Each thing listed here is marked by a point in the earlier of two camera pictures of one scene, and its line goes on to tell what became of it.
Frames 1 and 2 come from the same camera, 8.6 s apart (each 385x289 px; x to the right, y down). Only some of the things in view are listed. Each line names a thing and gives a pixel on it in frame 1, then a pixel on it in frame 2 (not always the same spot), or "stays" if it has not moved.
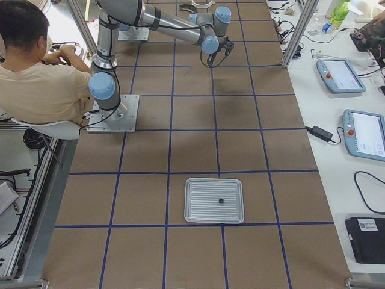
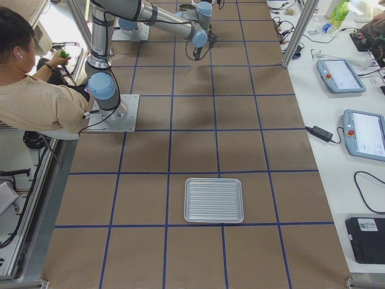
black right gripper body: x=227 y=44 → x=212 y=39
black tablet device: x=367 y=238 stays
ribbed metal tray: x=201 y=200 stays
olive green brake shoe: x=184 y=6 stays
